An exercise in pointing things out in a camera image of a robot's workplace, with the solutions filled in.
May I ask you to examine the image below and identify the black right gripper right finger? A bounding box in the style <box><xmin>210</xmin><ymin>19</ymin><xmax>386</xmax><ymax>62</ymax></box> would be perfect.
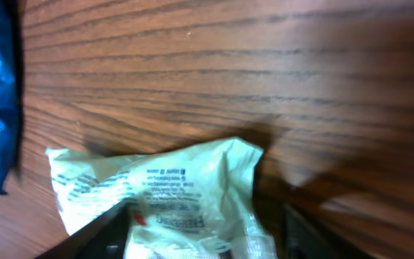
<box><xmin>284</xmin><ymin>204</ymin><xmax>373</xmax><ymax>259</ymax></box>

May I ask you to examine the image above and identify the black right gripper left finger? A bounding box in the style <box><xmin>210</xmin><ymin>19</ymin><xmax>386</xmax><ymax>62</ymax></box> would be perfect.
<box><xmin>36</xmin><ymin>201</ymin><xmax>130</xmax><ymax>259</ymax></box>

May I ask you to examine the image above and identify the mint tissue wipes pack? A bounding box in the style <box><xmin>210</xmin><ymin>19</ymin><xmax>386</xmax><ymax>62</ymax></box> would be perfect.
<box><xmin>46</xmin><ymin>137</ymin><xmax>277</xmax><ymax>258</ymax></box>

